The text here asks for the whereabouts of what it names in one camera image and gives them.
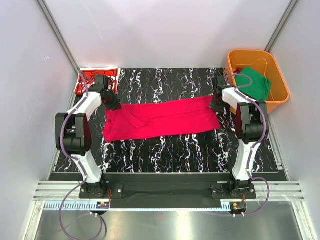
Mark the crimson red polo shirt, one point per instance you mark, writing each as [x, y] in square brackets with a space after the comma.
[151, 120]

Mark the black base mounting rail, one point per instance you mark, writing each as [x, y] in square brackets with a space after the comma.
[150, 191]

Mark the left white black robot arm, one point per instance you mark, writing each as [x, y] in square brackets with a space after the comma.
[72, 131]

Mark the right aluminium corner post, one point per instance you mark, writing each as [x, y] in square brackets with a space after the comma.
[289, 10]

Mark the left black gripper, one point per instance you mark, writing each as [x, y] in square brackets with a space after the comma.
[114, 104]

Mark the green t-shirt in basket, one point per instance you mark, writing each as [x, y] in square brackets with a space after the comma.
[260, 87]

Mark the left aluminium corner post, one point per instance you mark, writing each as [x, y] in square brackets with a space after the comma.
[44, 8]

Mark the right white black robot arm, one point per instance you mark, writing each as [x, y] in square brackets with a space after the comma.
[251, 128]

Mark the orange plastic basket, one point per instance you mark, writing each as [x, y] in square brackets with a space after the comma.
[264, 63]

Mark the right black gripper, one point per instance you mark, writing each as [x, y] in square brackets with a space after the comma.
[216, 106]

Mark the folded red patterned t-shirt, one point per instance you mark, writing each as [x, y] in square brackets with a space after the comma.
[90, 74]

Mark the aluminium corner post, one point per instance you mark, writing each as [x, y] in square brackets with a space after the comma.
[289, 10]
[44, 8]

